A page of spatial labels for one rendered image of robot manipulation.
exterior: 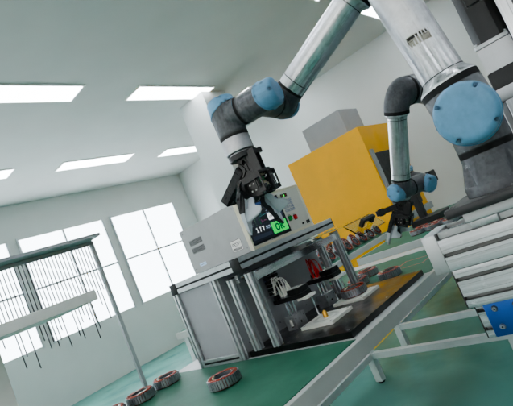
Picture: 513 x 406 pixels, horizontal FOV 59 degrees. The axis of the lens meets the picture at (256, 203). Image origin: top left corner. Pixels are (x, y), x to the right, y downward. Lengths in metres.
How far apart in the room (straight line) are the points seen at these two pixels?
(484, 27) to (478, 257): 0.59
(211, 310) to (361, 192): 3.85
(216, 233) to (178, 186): 8.26
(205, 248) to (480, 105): 1.32
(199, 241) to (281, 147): 6.40
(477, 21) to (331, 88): 6.39
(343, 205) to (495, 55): 4.41
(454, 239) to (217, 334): 1.08
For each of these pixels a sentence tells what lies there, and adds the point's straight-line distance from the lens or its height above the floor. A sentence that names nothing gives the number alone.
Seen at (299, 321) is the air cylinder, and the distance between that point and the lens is 1.83.
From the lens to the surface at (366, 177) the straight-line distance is 5.42.
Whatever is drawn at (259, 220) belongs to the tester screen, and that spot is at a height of 1.22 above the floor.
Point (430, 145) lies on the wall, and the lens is 7.06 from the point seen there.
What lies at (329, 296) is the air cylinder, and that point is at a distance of 2.02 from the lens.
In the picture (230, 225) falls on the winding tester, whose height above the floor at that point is 1.24.
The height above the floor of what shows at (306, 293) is 0.89.
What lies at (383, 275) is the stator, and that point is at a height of 0.78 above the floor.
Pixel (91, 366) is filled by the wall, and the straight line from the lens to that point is 8.23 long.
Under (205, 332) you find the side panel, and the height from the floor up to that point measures 0.89.
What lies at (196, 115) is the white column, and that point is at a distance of 6.26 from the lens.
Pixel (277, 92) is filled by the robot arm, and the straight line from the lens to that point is 1.10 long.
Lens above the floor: 1.12
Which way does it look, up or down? 5 degrees up
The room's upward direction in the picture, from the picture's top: 23 degrees counter-clockwise
